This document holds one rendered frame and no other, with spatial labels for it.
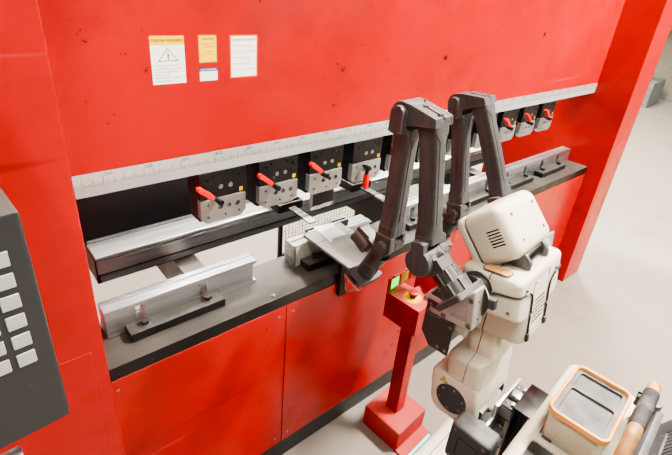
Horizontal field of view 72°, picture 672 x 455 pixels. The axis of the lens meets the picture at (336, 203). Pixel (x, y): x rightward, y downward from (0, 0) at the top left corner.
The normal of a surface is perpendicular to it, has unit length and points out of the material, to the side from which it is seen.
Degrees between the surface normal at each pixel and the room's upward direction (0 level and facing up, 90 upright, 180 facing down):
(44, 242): 90
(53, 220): 90
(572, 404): 0
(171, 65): 90
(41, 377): 90
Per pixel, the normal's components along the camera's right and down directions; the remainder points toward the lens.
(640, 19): -0.77, 0.23
